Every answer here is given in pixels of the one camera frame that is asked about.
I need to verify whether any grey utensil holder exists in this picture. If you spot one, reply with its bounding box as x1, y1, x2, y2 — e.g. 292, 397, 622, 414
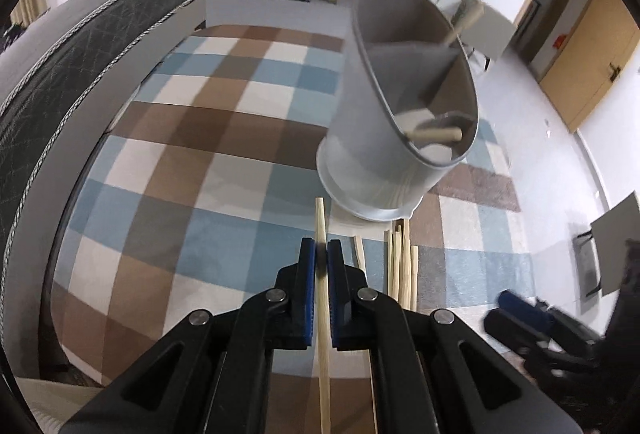
316, 0, 481, 221

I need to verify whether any beige curtain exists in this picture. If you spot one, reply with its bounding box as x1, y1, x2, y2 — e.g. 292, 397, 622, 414
10, 0, 51, 28

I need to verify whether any checked tablecloth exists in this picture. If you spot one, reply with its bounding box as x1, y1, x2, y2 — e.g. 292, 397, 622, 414
50, 24, 536, 387

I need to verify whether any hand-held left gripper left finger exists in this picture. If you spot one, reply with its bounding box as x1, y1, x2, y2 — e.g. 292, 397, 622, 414
57, 237, 318, 434

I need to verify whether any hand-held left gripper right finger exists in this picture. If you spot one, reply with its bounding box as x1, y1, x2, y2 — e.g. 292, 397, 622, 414
326, 238, 586, 434

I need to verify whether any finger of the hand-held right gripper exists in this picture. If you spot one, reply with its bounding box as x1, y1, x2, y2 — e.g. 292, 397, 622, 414
482, 309, 551, 358
498, 289, 556, 338

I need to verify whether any grey flat panel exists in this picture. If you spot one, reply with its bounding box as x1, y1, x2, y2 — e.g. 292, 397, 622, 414
590, 191, 640, 297

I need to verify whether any wooden door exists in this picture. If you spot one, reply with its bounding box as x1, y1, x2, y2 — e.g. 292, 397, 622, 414
537, 0, 640, 132

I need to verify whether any grey nightstand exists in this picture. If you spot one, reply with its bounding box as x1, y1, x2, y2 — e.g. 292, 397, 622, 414
460, 0, 516, 70

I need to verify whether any dark grey mattress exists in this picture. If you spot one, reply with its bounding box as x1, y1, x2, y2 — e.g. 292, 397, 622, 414
0, 0, 198, 255

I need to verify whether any grey bed frame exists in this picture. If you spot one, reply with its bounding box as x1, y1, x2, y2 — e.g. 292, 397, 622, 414
7, 0, 208, 382

